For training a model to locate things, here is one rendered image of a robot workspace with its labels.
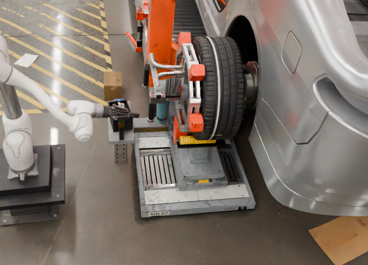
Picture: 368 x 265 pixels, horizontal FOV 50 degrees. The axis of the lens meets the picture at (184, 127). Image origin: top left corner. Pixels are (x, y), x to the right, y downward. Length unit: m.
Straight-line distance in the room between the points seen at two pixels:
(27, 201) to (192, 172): 1.11
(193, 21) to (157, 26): 1.84
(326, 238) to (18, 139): 2.17
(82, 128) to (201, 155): 1.01
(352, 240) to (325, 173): 1.39
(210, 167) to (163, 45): 0.94
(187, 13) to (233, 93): 2.57
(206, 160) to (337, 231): 1.07
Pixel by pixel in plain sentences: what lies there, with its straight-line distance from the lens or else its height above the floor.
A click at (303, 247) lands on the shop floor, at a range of 3.00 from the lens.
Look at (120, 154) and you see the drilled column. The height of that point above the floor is 0.11.
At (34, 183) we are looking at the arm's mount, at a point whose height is 0.36.
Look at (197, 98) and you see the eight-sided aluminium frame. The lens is 2.29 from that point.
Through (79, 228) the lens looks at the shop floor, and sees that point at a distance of 2.87.
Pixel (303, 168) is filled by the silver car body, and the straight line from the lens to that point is 1.89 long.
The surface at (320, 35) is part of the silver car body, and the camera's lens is 1.73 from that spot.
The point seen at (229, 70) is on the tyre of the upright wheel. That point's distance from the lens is 2.31.
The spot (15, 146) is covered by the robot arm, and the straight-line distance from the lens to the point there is 2.56.
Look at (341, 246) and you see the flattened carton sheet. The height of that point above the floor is 0.01.
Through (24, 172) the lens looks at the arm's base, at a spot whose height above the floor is 0.40.
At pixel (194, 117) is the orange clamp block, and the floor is 0.88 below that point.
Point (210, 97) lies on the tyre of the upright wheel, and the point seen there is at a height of 1.01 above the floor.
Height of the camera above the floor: 2.39
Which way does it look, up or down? 42 degrees down
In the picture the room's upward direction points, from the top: 8 degrees clockwise
